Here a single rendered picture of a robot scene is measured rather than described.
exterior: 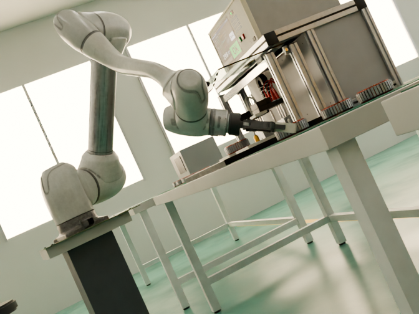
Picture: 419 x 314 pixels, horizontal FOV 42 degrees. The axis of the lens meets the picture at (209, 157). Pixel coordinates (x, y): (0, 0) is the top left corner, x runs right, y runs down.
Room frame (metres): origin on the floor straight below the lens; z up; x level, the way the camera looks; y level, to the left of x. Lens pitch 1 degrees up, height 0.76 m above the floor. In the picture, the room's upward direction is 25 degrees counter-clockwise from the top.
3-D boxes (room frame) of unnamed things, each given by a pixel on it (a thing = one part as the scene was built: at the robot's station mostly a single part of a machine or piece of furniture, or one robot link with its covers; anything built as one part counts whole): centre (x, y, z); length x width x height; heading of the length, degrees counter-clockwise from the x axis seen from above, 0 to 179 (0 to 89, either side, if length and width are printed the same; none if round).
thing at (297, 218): (4.54, 0.32, 0.37); 1.85 x 1.10 x 0.75; 16
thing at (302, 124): (1.77, -0.28, 0.77); 0.11 x 0.11 x 0.04
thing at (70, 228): (2.08, 0.55, 0.78); 0.22 x 0.18 x 0.06; 35
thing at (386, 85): (1.66, -0.54, 0.77); 0.11 x 0.11 x 0.04
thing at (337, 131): (2.28, -0.39, 0.72); 2.20 x 1.01 x 0.05; 16
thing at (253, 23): (2.29, -0.47, 1.22); 0.44 x 0.39 x 0.20; 16
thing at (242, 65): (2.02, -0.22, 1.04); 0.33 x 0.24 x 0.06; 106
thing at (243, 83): (2.24, -0.26, 1.03); 0.62 x 0.01 x 0.03; 16
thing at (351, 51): (2.01, -0.64, 0.91); 0.28 x 0.03 x 0.32; 106
